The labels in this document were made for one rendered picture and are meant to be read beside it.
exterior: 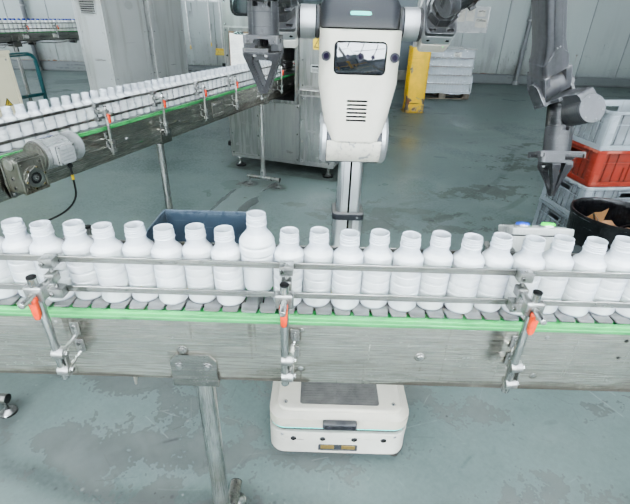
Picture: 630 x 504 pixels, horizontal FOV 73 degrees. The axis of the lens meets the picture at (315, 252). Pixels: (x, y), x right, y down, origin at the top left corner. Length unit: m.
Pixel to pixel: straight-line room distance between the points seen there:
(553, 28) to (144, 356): 1.07
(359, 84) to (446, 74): 8.97
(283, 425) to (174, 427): 0.53
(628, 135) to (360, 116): 2.04
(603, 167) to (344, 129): 2.04
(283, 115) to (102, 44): 2.95
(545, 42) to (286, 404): 1.35
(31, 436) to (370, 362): 1.60
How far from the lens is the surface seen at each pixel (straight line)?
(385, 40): 1.31
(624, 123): 3.04
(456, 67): 10.29
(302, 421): 1.68
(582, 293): 0.99
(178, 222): 1.51
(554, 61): 1.08
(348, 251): 0.81
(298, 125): 4.57
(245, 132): 4.84
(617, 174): 3.16
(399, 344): 0.92
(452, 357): 0.96
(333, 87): 1.31
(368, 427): 1.71
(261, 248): 0.80
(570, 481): 2.08
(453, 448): 1.99
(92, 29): 6.76
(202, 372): 0.98
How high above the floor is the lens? 1.53
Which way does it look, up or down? 29 degrees down
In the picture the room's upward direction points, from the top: 2 degrees clockwise
